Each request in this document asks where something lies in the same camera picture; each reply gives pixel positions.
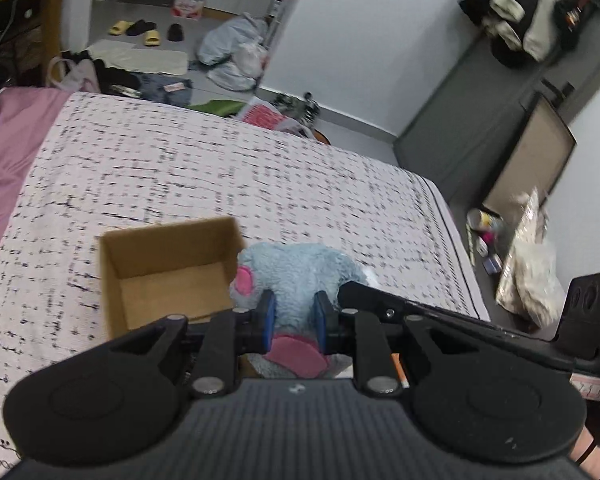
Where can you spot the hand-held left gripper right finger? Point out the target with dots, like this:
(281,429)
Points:
(323,324)

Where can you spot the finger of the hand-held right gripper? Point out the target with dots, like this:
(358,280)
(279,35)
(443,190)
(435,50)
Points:
(430,311)

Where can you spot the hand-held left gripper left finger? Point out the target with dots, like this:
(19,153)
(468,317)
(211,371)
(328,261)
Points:
(267,321)

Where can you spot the blue-grey plush toy pink ears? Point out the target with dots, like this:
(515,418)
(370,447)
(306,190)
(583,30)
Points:
(295,272)

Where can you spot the cardboard box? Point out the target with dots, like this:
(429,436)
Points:
(172,280)

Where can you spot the person's right forearm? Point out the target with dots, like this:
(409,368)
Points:
(586,452)

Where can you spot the clear plastic bag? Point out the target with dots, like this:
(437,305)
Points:
(530,270)

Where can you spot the small colourful floor clutter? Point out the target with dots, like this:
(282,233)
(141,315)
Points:
(485,240)

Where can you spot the white black checked blanket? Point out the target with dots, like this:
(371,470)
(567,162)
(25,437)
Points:
(205,175)

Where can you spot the flat cardboard panel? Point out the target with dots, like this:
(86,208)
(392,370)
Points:
(530,160)

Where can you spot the grey wardrobe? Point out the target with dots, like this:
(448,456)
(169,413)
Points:
(460,125)

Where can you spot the red white printed bag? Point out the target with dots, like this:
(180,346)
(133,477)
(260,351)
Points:
(265,116)

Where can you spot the black tangled gear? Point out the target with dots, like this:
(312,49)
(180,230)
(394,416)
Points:
(300,105)

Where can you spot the green cloth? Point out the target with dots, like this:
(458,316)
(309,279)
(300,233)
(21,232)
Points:
(219,107)

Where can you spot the blue jeans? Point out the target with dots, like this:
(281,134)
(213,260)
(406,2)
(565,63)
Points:
(162,89)

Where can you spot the white plastic bag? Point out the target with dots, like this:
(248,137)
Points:
(242,67)

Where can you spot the black clothing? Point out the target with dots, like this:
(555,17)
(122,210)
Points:
(115,80)

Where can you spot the grey plastic bag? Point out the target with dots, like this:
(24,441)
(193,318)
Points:
(230,35)

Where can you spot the beige floor mat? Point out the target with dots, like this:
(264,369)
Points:
(140,57)

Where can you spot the black slipper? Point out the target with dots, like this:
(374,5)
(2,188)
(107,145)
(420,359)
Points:
(141,27)
(175,32)

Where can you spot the pink bedsheet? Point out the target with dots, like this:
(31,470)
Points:
(7,160)

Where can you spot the yellow slipper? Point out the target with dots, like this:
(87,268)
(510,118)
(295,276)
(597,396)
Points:
(152,38)
(120,27)

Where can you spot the pile of clothes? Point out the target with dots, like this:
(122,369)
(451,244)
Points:
(530,5)

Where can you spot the pack of bottles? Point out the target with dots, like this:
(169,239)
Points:
(189,6)

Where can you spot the dark drawer cabinet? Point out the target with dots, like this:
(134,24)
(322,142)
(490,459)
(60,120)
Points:
(7,45)

